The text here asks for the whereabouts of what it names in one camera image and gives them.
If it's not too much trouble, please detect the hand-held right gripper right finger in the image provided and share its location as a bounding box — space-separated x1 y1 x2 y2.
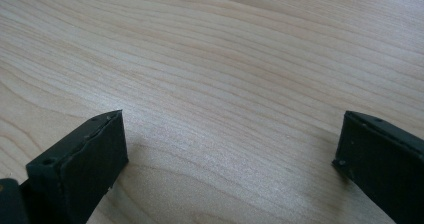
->
331 110 424 224

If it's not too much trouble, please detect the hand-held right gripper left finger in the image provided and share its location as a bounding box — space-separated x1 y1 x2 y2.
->
19 109 130 224

